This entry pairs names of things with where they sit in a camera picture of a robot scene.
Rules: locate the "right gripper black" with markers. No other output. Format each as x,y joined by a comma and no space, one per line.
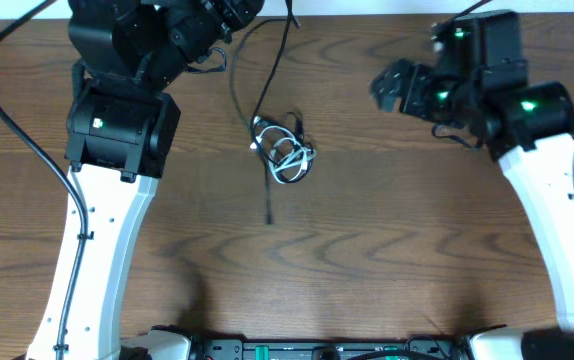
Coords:
417,77

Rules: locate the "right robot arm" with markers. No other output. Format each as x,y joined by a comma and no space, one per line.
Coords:
480,83

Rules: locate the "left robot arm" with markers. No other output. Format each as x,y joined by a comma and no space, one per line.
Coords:
120,130

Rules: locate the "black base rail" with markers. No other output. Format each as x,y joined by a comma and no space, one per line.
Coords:
236,349

